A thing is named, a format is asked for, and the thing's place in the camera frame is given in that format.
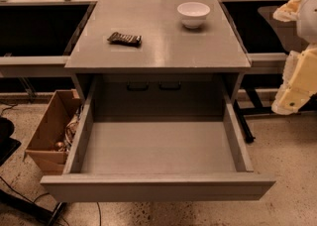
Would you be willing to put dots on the black drawer handle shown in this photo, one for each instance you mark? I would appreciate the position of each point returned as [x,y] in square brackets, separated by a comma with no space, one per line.
[169,85]
[137,86]

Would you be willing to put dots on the black office chair base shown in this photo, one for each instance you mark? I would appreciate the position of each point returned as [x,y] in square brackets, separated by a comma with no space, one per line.
[8,145]

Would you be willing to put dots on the open grey top drawer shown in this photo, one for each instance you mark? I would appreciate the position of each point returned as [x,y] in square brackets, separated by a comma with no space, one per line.
[157,161]

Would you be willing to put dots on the grey cabinet with top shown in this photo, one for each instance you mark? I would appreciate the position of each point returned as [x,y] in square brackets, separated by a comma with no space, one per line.
[208,61]

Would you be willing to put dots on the white ceramic bowl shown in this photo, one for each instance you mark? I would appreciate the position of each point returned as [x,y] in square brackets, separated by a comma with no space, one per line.
[193,14]

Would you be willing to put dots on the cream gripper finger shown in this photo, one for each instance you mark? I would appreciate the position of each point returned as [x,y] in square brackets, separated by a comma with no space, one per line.
[288,11]
[299,82]

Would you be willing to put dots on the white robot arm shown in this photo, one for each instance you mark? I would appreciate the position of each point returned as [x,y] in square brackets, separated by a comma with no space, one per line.
[306,23]

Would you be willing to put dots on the black drawer handle left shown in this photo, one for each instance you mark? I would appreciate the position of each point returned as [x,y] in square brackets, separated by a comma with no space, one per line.
[137,86]

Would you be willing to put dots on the black drawer handle right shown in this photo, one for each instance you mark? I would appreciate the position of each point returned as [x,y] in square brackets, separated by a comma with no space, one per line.
[169,85]

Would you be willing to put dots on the dark chocolate bar wrapper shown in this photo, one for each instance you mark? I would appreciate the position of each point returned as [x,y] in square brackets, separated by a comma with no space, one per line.
[125,40]

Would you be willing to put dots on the brown cardboard box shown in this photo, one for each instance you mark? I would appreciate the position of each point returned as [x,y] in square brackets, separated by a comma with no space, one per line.
[45,147]

